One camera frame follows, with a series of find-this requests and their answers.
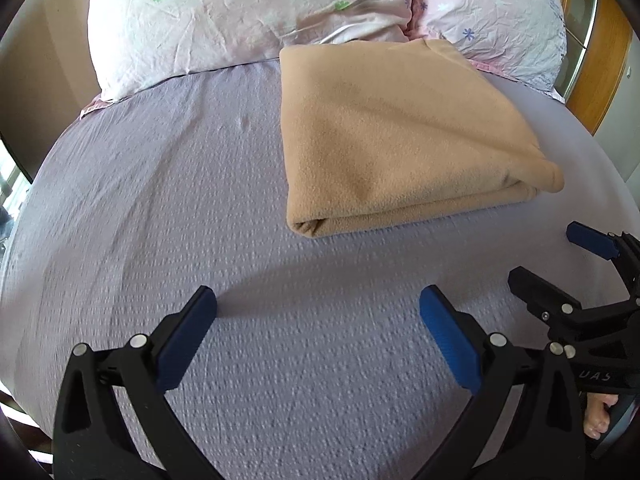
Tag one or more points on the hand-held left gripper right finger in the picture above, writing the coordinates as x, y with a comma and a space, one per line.
450, 342

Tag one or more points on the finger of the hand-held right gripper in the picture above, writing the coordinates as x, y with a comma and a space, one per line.
590, 240
542, 296

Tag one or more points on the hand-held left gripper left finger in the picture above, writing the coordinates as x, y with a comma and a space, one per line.
184, 347

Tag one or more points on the lavender textured bed sheet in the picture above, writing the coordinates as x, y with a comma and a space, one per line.
200, 220

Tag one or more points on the wooden headboard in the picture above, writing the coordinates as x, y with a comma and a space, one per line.
602, 60

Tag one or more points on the folded tan fleece blanket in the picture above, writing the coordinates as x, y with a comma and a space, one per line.
395, 135

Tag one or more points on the bright window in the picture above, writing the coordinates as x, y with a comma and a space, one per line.
9, 195

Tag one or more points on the pink floral pillow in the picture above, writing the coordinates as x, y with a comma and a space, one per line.
490, 15

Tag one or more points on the white floral pillow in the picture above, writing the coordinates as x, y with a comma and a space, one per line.
225, 15

